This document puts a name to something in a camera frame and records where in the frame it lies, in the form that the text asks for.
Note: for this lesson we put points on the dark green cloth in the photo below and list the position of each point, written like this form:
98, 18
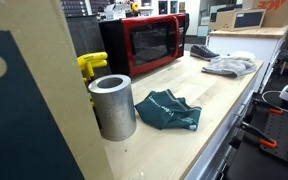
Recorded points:
167, 111

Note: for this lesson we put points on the aluminium hollow cylinder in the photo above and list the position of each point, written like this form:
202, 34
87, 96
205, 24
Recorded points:
114, 110

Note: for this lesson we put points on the black microwave body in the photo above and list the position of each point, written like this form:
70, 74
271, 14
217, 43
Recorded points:
112, 46

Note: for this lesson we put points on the yellow plastic clamp tool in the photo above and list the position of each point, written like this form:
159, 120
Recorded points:
90, 63

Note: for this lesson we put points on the dark sneaker shoe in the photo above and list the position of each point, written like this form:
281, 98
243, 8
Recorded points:
203, 52

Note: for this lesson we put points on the black back panel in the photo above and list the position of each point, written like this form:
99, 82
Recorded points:
85, 36

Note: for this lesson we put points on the yellow background tool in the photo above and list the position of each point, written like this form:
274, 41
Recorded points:
135, 6

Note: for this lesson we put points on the grey towel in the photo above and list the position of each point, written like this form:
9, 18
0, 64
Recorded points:
230, 65

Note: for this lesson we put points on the dark small-parts drawer cabinet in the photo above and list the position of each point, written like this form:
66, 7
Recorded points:
99, 5
74, 7

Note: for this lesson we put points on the white cabinet wooden top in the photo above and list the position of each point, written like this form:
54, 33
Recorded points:
244, 43

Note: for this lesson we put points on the large cardboard box blue print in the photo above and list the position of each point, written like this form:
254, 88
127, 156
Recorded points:
34, 100

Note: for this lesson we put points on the cardboard box dark label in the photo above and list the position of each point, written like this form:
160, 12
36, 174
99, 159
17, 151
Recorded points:
242, 19

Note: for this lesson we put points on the black clamp orange tip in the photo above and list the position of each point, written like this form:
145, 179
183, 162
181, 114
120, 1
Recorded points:
260, 135
270, 108

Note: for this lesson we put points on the black perforated board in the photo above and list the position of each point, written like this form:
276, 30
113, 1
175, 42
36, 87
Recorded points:
284, 136

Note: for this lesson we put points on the cardboard box red print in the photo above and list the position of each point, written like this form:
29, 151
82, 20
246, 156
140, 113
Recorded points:
277, 10

